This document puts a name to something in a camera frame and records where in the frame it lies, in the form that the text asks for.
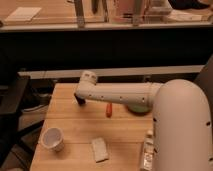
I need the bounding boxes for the white paper sheet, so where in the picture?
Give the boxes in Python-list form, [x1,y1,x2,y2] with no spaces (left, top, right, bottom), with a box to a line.
[5,7,41,22]

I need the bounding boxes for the black chair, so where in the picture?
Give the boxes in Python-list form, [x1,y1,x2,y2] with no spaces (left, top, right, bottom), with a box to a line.
[0,76,29,159]

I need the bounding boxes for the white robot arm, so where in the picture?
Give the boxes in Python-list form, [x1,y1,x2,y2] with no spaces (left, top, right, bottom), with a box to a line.
[75,71,213,171]

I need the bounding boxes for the green bowl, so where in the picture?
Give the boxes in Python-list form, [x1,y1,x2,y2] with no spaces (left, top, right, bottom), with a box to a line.
[127,105,150,114]

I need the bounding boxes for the clear plastic bottle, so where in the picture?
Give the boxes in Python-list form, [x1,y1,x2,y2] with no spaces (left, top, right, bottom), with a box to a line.
[140,130,154,171]

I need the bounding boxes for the white paper cup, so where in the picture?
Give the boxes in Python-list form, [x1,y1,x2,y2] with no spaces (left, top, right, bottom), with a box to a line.
[41,128,64,152]

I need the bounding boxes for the orange marker pen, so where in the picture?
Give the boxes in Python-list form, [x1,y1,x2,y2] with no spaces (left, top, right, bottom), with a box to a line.
[106,103,112,118]

